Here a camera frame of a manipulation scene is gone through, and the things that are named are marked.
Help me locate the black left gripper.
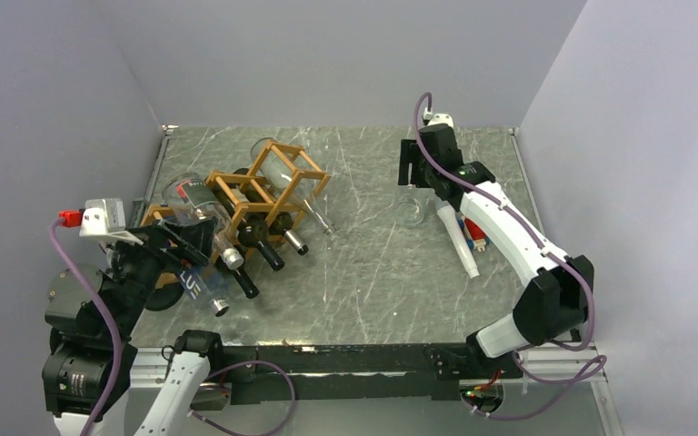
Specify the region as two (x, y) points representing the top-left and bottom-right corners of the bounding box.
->
(105, 213), (217, 338)

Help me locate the small clear bottle silver cap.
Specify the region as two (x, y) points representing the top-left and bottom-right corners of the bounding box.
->
(162, 172), (244, 270)

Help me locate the dark green wine bottle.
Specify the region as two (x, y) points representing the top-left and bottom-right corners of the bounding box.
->
(213, 187), (285, 272)

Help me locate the green wine bottle gold neck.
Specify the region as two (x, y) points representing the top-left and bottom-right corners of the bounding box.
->
(241, 185), (309, 256)

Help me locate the clear glass bottle top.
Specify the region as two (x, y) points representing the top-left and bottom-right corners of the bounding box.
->
(250, 137), (334, 235)

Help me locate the blue square glass bottle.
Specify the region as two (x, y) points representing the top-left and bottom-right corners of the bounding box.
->
(177, 267), (230, 317)

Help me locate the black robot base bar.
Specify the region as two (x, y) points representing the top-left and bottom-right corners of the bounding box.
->
(200, 342), (522, 405)

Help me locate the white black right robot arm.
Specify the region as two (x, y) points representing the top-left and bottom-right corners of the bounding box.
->
(399, 124), (594, 377)

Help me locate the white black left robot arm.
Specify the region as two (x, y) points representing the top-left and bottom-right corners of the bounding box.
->
(42, 211), (215, 435)

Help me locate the wooden wine rack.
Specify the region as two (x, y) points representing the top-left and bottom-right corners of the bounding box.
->
(143, 144), (331, 261)

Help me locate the red toy block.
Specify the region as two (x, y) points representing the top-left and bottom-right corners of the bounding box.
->
(460, 218), (490, 252)

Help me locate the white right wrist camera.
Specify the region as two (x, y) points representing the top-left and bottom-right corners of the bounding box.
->
(422, 107), (454, 129)

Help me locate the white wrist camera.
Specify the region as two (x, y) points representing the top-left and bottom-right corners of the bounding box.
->
(422, 107), (454, 129)
(57, 198), (126, 241)

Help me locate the aluminium table edge rail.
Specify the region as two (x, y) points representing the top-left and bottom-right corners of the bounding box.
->
(127, 124), (178, 230)

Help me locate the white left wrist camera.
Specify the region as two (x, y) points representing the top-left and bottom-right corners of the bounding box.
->
(57, 198), (126, 241)

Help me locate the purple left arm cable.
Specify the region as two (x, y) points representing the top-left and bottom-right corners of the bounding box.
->
(47, 217), (296, 436)

